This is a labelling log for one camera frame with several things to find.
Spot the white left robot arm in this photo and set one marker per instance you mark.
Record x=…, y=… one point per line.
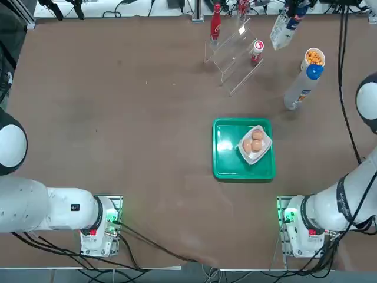
x=59, y=209

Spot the blue white milk carton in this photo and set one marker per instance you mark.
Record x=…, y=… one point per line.
x=281, y=32

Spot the small red white bottle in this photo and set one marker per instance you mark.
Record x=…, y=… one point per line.
x=257, y=54

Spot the red cola bottle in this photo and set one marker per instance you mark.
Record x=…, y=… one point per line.
x=216, y=26

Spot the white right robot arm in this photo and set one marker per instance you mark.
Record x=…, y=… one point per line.
x=324, y=206

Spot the paper cup of orange balls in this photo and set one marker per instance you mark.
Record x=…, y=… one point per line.
x=303, y=65

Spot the green plastic tray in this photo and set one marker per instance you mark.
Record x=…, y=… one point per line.
x=226, y=162

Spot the clear bottle blue cap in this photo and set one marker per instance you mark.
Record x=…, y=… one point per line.
x=300, y=91

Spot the black tripod leg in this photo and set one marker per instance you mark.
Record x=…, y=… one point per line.
x=54, y=9
x=78, y=9

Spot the white square dish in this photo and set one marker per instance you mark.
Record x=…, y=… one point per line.
x=253, y=159

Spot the grey metal bracket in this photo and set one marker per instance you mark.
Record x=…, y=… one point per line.
x=31, y=22

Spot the clear acrylic display stand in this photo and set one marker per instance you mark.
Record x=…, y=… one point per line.
x=226, y=47

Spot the brown egg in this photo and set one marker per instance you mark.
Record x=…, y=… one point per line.
x=247, y=146
x=257, y=145
x=258, y=135

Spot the aluminium frame post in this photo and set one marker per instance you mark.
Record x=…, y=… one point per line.
x=198, y=11

